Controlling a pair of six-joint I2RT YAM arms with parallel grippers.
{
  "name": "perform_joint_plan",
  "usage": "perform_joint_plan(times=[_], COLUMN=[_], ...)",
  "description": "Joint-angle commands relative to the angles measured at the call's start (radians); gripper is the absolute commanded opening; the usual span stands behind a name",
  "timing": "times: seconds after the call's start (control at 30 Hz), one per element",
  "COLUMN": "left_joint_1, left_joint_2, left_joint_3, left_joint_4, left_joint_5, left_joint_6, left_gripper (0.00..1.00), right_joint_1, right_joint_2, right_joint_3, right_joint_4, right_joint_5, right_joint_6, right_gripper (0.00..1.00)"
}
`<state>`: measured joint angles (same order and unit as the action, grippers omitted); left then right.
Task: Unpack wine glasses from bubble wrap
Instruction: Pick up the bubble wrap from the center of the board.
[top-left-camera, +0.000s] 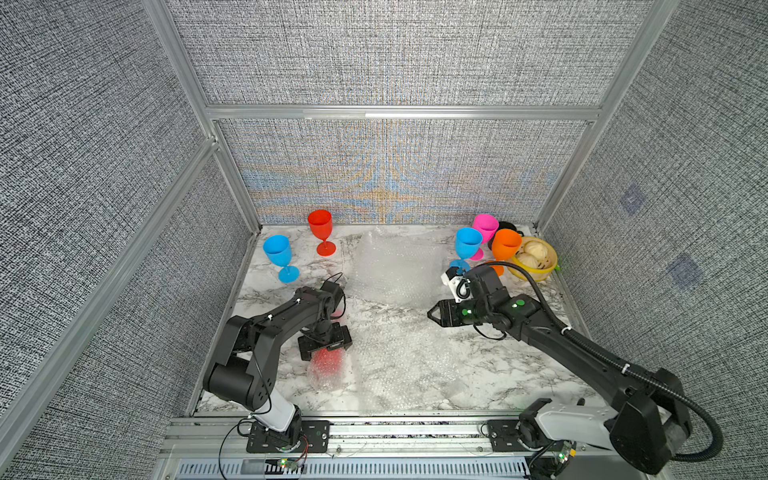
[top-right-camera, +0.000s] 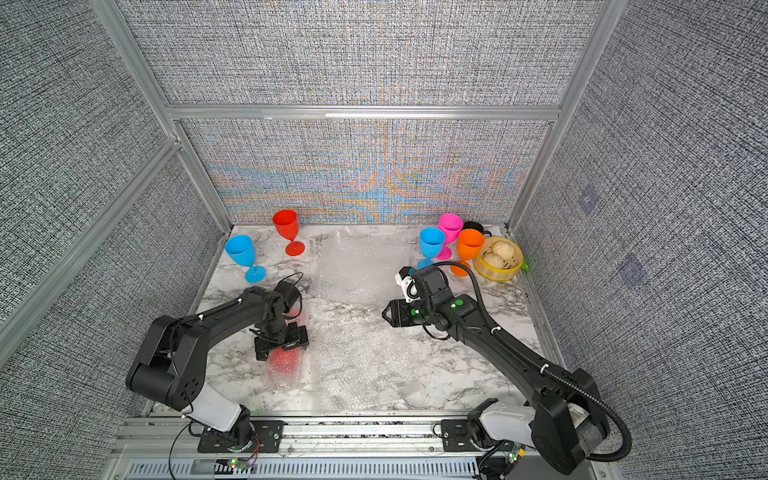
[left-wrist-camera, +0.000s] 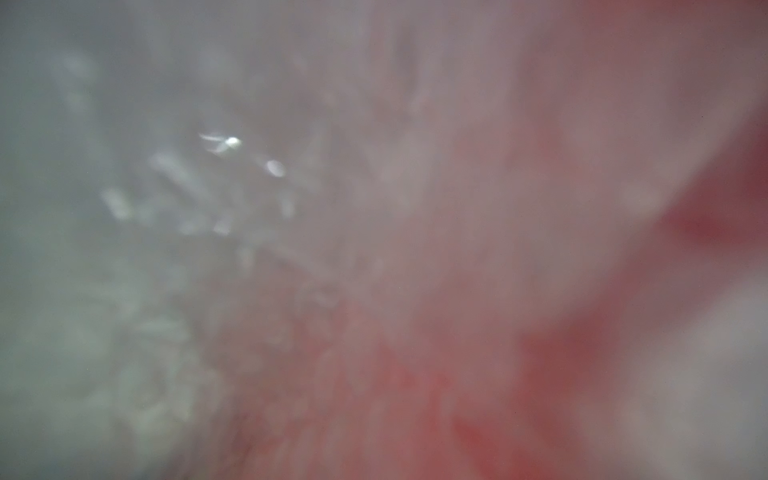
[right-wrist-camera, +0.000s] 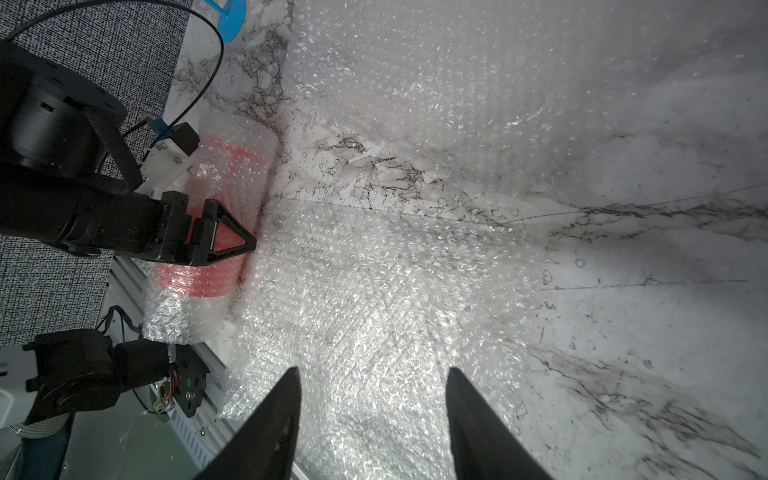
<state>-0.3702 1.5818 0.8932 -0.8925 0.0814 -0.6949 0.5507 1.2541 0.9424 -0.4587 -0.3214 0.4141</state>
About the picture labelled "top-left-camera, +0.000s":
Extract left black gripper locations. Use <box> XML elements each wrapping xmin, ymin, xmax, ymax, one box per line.
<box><xmin>300</xmin><ymin>321</ymin><xmax>353</xmax><ymax>361</ymax></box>

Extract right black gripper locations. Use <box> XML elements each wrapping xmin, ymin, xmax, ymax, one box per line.
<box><xmin>425</xmin><ymin>298</ymin><xmax>494</xmax><ymax>328</ymax></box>

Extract blue wine glass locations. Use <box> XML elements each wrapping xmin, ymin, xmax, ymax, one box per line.
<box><xmin>449</xmin><ymin>227</ymin><xmax>483</xmax><ymax>272</ymax></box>
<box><xmin>263</xmin><ymin>235</ymin><xmax>300</xmax><ymax>284</ymax></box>

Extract orange wine glass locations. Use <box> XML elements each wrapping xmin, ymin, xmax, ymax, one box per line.
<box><xmin>491</xmin><ymin>229</ymin><xmax>523</xmax><ymax>261</ymax></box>

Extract pink plastic wine glass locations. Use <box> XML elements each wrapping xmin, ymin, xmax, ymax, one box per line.
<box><xmin>470</xmin><ymin>214</ymin><xmax>499</xmax><ymax>261</ymax></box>

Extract red plastic wine glass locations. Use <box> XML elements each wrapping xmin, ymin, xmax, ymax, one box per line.
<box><xmin>308</xmin><ymin>210</ymin><xmax>336</xmax><ymax>257</ymax></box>

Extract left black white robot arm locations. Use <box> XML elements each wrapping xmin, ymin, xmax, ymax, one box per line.
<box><xmin>203</xmin><ymin>280</ymin><xmax>352</xmax><ymax>433</ymax></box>

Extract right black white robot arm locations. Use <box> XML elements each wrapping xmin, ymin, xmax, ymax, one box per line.
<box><xmin>427</xmin><ymin>293</ymin><xmax>693</xmax><ymax>474</ymax></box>

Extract black mug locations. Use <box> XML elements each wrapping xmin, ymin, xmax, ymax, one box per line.
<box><xmin>499</xmin><ymin>221</ymin><xmax>525</xmax><ymax>236</ymax></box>

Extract yellow bowl with buns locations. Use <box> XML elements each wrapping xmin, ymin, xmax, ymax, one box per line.
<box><xmin>511</xmin><ymin>236</ymin><xmax>559</xmax><ymax>282</ymax></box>

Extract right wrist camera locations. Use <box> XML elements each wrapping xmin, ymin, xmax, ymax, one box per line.
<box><xmin>441</xmin><ymin>265</ymin><xmax>506</xmax><ymax>304</ymax></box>

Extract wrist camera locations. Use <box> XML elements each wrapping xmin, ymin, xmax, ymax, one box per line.
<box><xmin>441</xmin><ymin>265</ymin><xmax>506</xmax><ymax>304</ymax></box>
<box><xmin>320</xmin><ymin>279</ymin><xmax>346</xmax><ymax>320</ymax></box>

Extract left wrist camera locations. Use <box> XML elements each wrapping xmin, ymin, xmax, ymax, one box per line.
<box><xmin>320</xmin><ymin>279</ymin><xmax>346</xmax><ymax>320</ymax></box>

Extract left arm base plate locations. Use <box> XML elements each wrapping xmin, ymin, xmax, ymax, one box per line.
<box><xmin>245</xmin><ymin>420</ymin><xmax>331</xmax><ymax>454</ymax></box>

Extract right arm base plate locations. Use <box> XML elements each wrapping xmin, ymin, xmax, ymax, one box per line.
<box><xmin>485</xmin><ymin>418</ymin><xmax>564</xmax><ymax>453</ymax></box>

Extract aluminium front rail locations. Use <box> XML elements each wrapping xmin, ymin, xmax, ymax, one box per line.
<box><xmin>157</xmin><ymin>415</ymin><xmax>661</xmax><ymax>461</ymax></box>

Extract black corrugated cable hose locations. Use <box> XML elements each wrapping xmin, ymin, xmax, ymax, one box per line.
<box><xmin>479</xmin><ymin>260</ymin><xmax>725</xmax><ymax>475</ymax></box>

